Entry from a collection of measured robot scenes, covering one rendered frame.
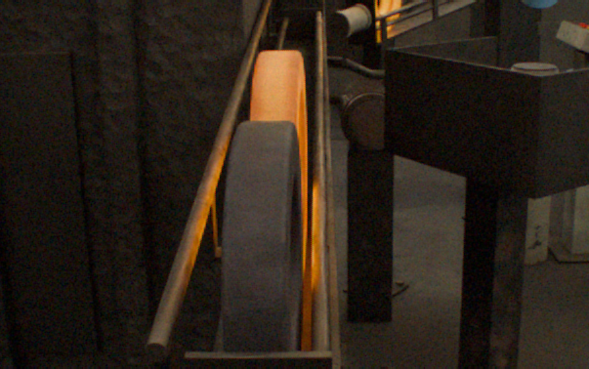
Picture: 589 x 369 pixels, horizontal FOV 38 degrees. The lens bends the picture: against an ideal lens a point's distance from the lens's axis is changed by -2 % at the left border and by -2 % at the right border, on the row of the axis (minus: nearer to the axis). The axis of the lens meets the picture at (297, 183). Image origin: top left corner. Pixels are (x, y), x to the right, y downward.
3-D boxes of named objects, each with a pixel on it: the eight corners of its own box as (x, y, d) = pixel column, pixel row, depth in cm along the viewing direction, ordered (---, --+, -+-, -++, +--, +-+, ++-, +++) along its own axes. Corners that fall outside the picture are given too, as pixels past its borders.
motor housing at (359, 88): (342, 328, 197) (340, 93, 182) (339, 289, 218) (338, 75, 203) (399, 327, 197) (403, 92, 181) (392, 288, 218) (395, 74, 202)
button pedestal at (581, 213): (561, 267, 228) (576, 31, 210) (539, 236, 251) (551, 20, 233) (619, 266, 228) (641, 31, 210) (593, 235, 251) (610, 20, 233)
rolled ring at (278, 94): (305, 319, 74) (265, 319, 74) (308, 134, 83) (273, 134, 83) (293, 219, 58) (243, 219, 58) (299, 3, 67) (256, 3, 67)
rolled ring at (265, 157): (299, 82, 58) (249, 82, 58) (281, 203, 41) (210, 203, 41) (305, 322, 65) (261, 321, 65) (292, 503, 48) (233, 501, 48)
